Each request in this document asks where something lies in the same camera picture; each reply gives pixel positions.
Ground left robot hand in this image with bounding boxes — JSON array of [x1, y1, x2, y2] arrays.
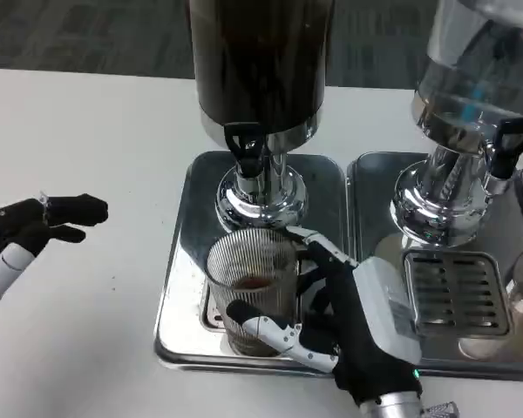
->
[[0, 193, 110, 321]]

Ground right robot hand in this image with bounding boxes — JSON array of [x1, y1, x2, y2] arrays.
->
[[226, 225, 424, 408]]

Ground clear ribbed glass cup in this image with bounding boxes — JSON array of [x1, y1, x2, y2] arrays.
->
[[205, 228, 309, 357]]

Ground steel tray under clear dispenser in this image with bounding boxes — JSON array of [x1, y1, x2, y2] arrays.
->
[[346, 151, 523, 376]]

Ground steel tray under dark dispenser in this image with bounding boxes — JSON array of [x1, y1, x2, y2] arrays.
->
[[153, 150, 349, 372]]

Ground black tap of dark dispenser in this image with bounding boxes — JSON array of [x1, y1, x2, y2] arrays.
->
[[223, 122, 265, 179]]

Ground clear drink dispenser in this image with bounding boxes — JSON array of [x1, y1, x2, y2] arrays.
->
[[390, 0, 523, 250]]

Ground black tap of clear dispenser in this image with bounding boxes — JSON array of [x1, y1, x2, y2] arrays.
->
[[491, 118, 523, 180]]

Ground dark drink dispenser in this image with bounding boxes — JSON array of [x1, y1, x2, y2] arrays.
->
[[189, 0, 336, 239]]

